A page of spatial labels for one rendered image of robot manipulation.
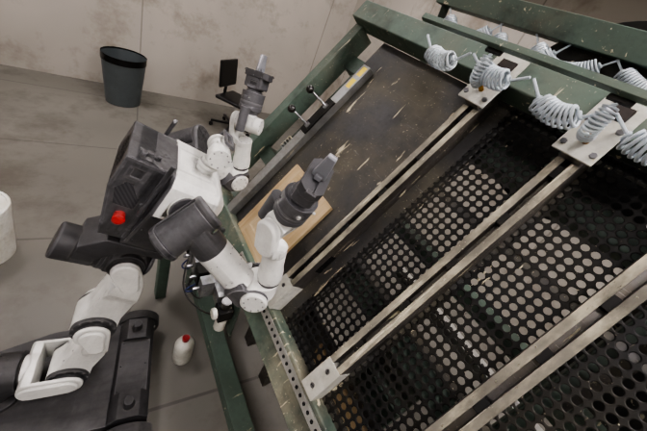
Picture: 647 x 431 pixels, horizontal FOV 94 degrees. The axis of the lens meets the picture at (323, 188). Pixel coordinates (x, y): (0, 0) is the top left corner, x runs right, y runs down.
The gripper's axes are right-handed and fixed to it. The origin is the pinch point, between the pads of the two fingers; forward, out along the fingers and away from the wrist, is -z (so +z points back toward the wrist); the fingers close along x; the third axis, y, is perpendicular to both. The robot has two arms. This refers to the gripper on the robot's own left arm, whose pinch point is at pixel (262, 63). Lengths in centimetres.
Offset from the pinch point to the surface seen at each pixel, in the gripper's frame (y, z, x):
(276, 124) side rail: -37.7, 24.0, -14.1
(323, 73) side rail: -46.6, -7.9, -2.0
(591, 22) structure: -63, -55, 96
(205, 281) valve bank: 7, 91, 7
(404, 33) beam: -38, -31, 35
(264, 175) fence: -22, 47, -1
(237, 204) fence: -16, 65, -7
